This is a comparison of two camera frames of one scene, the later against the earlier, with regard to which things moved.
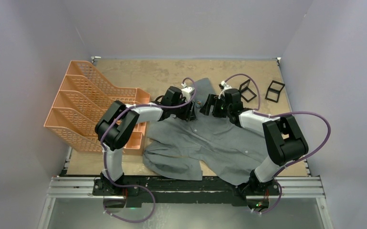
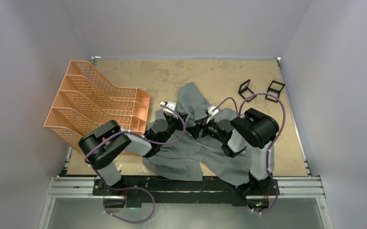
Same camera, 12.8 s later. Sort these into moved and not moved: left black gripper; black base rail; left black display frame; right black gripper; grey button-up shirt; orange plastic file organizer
Moved: left black gripper; right black gripper
Not moved: black base rail; orange plastic file organizer; left black display frame; grey button-up shirt
